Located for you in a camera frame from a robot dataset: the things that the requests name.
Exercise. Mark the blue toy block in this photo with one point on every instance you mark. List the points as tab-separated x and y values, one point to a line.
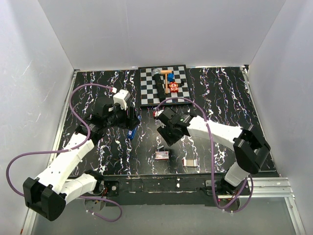
170	77

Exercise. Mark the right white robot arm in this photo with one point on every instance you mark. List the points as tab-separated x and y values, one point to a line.
249	145

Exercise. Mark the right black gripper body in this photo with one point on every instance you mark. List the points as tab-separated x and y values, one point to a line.
167	134

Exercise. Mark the open staple box tray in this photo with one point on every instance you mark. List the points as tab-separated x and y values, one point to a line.
189	162

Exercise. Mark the red toy figure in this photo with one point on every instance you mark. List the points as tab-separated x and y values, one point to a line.
174	88

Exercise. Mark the blue black stapler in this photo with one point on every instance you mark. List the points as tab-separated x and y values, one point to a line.
131	133

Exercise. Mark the aluminium frame rail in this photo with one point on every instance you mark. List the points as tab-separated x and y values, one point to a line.
39	207

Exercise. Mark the wooden toy hammer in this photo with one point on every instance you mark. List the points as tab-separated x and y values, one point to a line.
166	73

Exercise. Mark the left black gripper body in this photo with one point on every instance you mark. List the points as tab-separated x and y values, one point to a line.
119	118

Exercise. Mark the black microphone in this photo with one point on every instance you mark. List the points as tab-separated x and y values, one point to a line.
156	73

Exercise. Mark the black white checkerboard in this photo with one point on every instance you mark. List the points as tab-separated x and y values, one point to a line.
148	90

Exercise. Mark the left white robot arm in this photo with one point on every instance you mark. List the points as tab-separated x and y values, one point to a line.
49	193

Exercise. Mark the red white staple box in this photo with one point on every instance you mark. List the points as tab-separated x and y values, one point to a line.
161	155

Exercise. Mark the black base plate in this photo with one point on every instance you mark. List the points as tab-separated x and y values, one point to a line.
158	189

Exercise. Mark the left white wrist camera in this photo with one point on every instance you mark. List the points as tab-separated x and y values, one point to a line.
121	98

